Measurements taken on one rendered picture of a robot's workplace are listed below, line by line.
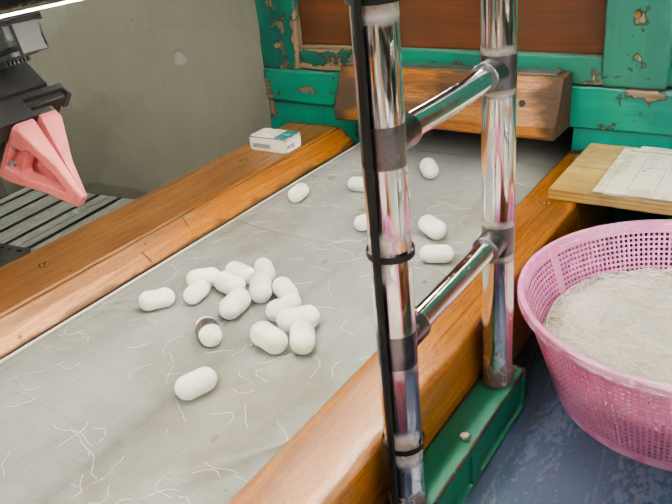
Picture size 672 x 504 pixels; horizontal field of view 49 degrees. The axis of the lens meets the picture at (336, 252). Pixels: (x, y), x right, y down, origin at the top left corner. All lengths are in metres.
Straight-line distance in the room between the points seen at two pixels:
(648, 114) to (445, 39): 0.26
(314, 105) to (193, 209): 0.32
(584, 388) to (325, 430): 0.20
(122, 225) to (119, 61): 1.61
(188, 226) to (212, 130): 1.44
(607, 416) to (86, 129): 2.24
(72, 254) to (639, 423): 0.55
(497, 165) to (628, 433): 0.22
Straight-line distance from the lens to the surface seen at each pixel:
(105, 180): 2.66
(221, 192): 0.89
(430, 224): 0.76
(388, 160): 0.37
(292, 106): 1.13
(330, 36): 1.07
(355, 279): 0.71
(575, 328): 0.65
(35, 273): 0.78
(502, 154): 0.51
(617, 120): 0.92
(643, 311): 0.67
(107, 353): 0.66
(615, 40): 0.90
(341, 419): 0.50
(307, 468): 0.47
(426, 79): 0.95
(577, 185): 0.80
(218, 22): 2.15
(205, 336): 0.63
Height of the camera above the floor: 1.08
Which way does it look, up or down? 27 degrees down
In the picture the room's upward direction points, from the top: 6 degrees counter-clockwise
